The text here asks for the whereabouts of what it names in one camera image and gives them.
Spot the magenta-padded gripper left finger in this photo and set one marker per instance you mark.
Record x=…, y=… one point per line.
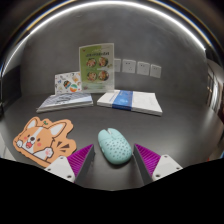
x=60, y=166

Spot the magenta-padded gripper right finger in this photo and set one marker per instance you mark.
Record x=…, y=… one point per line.
x=166, y=166

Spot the mint green computer mouse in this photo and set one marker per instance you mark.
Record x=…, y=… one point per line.
x=115, y=148

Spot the orange corgi-shaped mouse pad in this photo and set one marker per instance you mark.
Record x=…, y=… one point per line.
x=36, y=140

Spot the grey striped book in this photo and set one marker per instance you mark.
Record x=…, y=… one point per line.
x=65, y=101

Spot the white book with blue band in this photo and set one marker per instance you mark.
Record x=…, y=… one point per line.
x=131, y=101

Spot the white ceiling light strip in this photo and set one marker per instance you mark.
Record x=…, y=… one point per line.
x=113, y=2

